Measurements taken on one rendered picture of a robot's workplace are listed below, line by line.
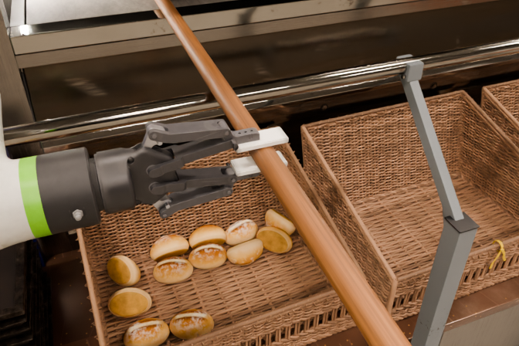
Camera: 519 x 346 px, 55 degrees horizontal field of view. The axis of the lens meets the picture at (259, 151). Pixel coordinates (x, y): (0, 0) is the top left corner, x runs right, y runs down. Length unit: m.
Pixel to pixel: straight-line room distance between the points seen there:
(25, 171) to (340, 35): 0.95
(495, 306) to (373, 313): 0.93
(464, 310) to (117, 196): 0.95
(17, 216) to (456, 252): 0.72
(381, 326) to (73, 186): 0.34
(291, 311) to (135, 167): 0.57
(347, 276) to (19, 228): 0.34
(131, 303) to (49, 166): 0.68
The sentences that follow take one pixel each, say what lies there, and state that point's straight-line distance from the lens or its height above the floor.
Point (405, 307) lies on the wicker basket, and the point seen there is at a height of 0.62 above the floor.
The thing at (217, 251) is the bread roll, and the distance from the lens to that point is 1.29.
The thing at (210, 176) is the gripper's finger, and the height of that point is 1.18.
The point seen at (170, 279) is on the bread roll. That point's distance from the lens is 1.27.
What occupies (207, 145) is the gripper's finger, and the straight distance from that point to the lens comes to 0.61.
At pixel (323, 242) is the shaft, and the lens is 0.51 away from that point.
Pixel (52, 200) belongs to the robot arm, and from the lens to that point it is 0.58.
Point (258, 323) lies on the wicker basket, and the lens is 1.05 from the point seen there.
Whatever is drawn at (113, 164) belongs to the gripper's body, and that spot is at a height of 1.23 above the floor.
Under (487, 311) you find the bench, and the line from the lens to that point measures 1.36.
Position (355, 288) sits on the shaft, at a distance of 0.47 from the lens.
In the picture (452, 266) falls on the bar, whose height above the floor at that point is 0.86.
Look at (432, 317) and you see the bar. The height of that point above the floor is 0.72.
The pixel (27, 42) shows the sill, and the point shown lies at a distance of 1.15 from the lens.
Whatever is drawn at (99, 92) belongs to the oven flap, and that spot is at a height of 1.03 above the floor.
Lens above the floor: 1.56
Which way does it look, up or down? 35 degrees down
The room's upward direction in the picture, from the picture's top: straight up
